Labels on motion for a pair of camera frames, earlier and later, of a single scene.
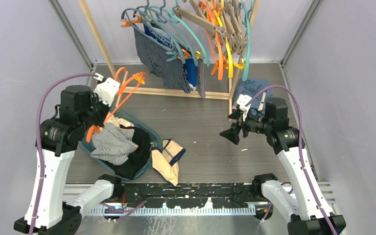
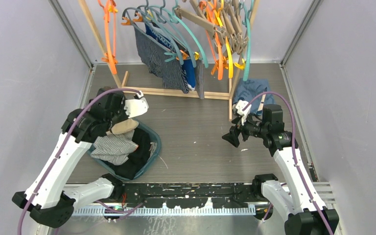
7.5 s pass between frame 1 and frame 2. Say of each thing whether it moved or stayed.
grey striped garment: stayed
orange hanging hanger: stayed
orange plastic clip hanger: moved
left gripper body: moved
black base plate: stayed
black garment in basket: stayed
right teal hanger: stayed
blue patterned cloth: stayed
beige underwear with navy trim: moved
